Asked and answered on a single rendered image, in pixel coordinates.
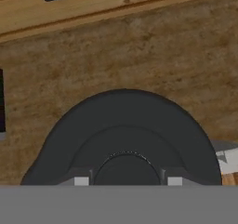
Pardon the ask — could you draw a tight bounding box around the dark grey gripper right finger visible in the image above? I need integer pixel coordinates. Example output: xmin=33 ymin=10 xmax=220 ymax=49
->
xmin=160 ymin=167 xmax=195 ymax=186

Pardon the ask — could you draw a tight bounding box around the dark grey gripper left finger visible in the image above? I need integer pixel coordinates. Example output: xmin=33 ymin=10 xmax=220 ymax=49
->
xmin=55 ymin=167 xmax=94 ymax=186

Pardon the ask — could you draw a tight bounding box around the dark panel with grey edge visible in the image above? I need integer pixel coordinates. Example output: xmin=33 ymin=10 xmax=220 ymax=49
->
xmin=0 ymin=67 xmax=7 ymax=142

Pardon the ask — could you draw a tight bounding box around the grey and white blender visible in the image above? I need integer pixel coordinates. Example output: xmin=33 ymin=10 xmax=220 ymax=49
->
xmin=211 ymin=139 xmax=238 ymax=176

